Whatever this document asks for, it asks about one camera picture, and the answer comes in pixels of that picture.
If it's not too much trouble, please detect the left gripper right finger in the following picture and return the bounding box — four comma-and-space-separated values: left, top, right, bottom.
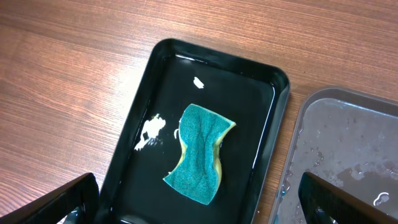
298, 172, 397, 224

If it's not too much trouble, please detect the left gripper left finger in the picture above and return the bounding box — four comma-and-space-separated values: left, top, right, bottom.
1, 173, 99, 224

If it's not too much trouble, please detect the green yellow sponge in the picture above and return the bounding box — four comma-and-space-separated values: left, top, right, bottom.
163, 104, 236, 205

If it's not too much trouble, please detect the grey serving tray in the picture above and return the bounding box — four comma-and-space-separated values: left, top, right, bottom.
269, 86, 397, 223

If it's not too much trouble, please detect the black water tray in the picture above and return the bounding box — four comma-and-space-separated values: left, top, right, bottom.
95, 39, 290, 223

